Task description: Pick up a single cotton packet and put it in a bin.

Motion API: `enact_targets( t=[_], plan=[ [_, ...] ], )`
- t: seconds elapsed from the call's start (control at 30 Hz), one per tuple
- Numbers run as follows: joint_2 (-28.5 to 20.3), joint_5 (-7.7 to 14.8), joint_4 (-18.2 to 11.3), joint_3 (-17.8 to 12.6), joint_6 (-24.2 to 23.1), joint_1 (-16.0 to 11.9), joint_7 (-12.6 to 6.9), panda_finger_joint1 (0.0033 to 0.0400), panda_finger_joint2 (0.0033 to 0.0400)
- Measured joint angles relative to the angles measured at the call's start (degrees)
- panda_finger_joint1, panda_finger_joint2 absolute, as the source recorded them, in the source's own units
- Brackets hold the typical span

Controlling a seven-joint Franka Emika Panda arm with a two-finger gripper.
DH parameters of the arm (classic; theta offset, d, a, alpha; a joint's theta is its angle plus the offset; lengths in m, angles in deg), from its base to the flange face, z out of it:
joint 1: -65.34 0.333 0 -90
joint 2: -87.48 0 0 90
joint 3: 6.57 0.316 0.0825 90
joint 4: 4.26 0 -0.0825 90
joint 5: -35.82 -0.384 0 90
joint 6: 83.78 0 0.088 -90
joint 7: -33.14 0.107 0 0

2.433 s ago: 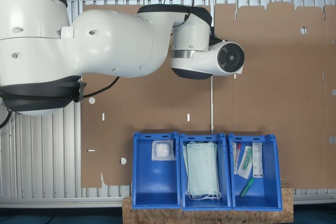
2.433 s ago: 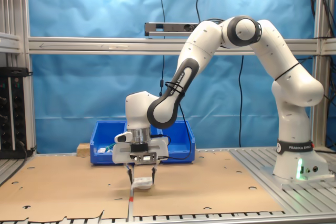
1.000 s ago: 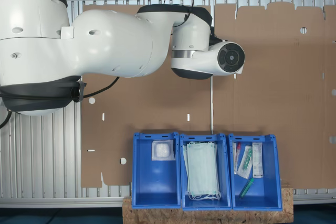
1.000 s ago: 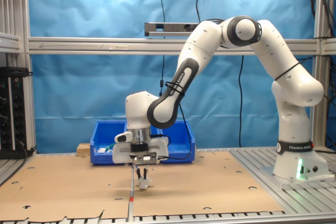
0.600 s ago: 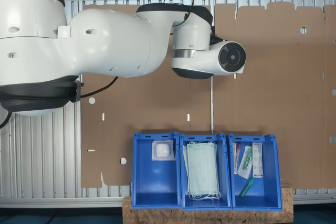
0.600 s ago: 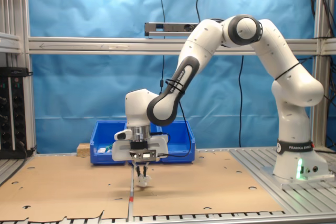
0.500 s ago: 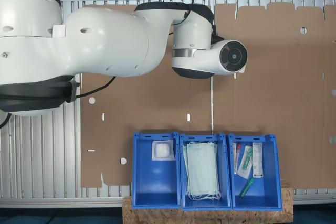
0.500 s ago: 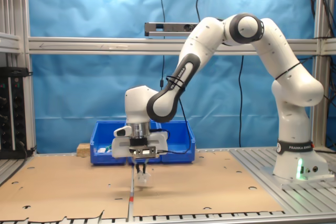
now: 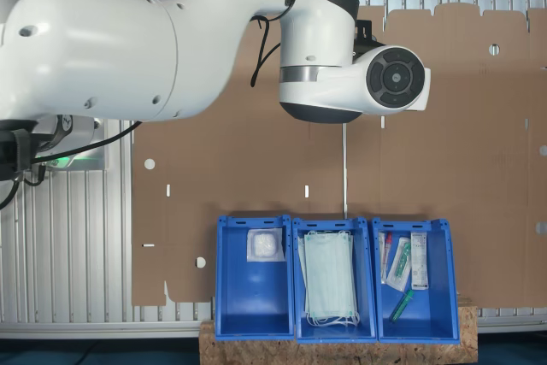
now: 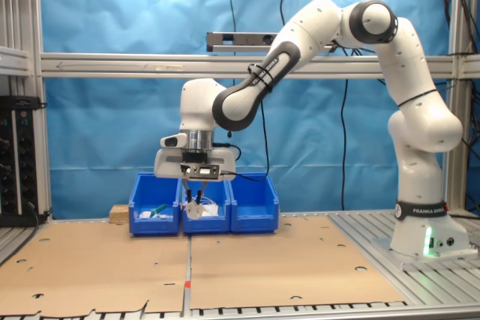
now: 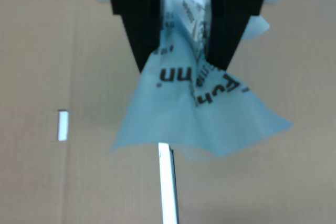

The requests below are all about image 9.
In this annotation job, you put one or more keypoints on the brown cardboard sheet straight edge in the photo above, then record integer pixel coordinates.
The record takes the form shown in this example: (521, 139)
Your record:
(256, 168)

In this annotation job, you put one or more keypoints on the clear pack of white gauze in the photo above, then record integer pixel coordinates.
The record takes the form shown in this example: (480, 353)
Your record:
(265, 246)

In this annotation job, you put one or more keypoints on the stack of white face masks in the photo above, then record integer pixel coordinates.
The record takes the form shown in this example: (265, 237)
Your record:
(329, 275)

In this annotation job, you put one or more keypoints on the blue bin with gauze pack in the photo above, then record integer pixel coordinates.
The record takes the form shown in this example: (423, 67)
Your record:
(252, 296)

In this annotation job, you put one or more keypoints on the red-capped tube in pack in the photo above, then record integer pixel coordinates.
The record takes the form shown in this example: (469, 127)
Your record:
(386, 254)

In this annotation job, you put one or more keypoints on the blue bin with masks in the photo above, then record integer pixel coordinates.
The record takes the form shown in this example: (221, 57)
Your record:
(367, 288)

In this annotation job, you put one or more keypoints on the green syringe in clear pack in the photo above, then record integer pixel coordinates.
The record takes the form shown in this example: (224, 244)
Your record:
(399, 262)

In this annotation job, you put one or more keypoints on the long white printed packet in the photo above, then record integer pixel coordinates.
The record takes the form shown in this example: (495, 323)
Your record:
(419, 262)

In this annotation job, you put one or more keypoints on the loose green syringe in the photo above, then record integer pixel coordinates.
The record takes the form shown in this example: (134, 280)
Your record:
(401, 305)

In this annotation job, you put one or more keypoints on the chipboard block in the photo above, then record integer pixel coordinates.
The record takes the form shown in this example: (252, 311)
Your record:
(342, 353)

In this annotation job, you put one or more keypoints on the blue bin with syringes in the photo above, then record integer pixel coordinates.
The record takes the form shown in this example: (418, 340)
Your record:
(444, 288)

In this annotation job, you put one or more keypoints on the gripper camera with black bracket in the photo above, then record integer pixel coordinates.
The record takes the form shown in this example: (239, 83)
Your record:
(363, 33)

